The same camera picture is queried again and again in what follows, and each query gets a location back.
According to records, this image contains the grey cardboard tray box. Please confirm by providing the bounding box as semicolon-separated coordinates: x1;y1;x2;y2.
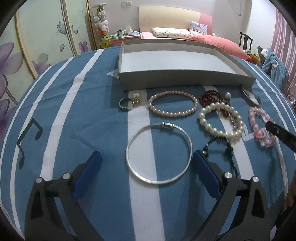
118;39;256;91

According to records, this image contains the silver round bangle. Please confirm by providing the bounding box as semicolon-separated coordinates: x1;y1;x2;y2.
125;122;193;185

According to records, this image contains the pearl earring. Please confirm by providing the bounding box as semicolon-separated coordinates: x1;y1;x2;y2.
224;92;231;102
132;92;141;105

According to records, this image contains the plush toy tower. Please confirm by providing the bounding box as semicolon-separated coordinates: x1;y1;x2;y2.
92;3;111;49

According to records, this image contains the blue clothes pile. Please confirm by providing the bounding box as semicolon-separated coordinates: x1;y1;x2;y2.
261;49;290;91

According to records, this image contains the blue white striped bedsheet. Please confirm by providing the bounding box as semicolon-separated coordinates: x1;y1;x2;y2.
1;47;295;240

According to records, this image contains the pink pearl bracelet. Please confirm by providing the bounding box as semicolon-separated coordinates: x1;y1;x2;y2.
147;90;199;118

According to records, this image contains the pink glossy bead bracelet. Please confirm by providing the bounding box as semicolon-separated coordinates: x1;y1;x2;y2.
248;106;277;147

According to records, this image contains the white floral pillow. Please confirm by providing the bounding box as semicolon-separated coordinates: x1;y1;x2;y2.
152;27;193;39

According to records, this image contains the grey cuff bangle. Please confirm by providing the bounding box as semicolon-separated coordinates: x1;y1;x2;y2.
242;86;262;107

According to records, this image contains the pink curtain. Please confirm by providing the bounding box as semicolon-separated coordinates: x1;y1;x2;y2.
271;9;296;95

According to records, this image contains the purple patterned pillow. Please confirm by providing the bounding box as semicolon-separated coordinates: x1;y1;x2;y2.
188;21;209;35

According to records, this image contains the dark wooden chair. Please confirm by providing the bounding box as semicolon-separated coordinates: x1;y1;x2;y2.
239;32;254;51

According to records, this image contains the pink bed sheet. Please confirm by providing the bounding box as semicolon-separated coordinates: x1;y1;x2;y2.
140;32;156;40

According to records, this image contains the grey patterned ring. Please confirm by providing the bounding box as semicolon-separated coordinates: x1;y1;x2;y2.
118;97;134;110

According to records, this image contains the right hand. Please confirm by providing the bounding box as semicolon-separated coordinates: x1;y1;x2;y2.
283;172;296;210

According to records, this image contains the cream pink headboard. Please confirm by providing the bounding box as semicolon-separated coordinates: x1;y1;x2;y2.
138;6;213;35

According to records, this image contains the pink nightstand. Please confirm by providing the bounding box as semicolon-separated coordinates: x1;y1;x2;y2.
110;34;140;47

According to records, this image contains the salmon pink duvet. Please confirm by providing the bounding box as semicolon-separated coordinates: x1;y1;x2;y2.
189;35;249;61

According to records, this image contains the large white pearl bracelet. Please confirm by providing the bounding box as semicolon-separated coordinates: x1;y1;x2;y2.
198;102;245;140

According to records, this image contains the dark red bead bracelet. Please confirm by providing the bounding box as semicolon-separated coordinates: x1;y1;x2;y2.
199;90;230;118

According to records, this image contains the black bead bracelet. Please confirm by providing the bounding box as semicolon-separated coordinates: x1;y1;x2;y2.
201;135;240;178

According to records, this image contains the floral sliding wardrobe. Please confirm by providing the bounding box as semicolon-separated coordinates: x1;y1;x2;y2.
1;1;94;133

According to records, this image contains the white mug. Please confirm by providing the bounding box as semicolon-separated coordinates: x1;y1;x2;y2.
117;30;125;38

